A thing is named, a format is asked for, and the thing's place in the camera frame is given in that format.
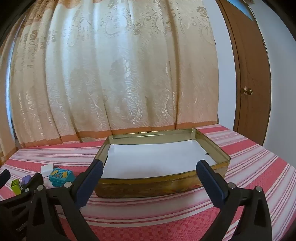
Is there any gold metal tin box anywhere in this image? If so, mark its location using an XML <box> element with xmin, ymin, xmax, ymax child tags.
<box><xmin>94</xmin><ymin>128</ymin><xmax>231</xmax><ymax>198</ymax></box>

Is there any brown wooden door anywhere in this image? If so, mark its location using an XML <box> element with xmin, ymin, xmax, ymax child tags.
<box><xmin>217</xmin><ymin>0</ymin><xmax>271</xmax><ymax>146</ymax></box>

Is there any pink striped cloth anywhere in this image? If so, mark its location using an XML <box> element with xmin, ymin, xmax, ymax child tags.
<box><xmin>0</xmin><ymin>124</ymin><xmax>296</xmax><ymax>241</ymax></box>

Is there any teal toy box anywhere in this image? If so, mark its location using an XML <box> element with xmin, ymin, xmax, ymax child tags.
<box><xmin>48</xmin><ymin>168</ymin><xmax>74</xmax><ymax>188</ymax></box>

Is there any white charger plug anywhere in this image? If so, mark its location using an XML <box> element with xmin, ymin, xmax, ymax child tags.
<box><xmin>40</xmin><ymin>163</ymin><xmax>55</xmax><ymax>179</ymax></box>

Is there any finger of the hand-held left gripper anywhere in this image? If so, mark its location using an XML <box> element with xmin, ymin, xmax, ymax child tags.
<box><xmin>0</xmin><ymin>170</ymin><xmax>11</xmax><ymax>189</ymax></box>
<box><xmin>22</xmin><ymin>173</ymin><xmax>44</xmax><ymax>195</ymax></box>

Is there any green block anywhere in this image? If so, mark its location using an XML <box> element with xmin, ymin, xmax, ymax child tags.
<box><xmin>11</xmin><ymin>179</ymin><xmax>23</xmax><ymax>195</ymax></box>

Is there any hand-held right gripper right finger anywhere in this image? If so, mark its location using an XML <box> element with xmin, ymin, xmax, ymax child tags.
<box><xmin>196</xmin><ymin>159</ymin><xmax>273</xmax><ymax>241</ymax></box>

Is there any white paper liner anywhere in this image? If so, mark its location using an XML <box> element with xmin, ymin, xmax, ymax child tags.
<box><xmin>102</xmin><ymin>139</ymin><xmax>216</xmax><ymax>180</ymax></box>

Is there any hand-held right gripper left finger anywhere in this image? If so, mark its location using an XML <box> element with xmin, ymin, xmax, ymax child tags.
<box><xmin>26</xmin><ymin>159</ymin><xmax>104</xmax><ymax>241</ymax></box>

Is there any cream floral curtain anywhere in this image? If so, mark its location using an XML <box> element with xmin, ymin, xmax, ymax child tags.
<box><xmin>0</xmin><ymin>0</ymin><xmax>221</xmax><ymax>164</ymax></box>

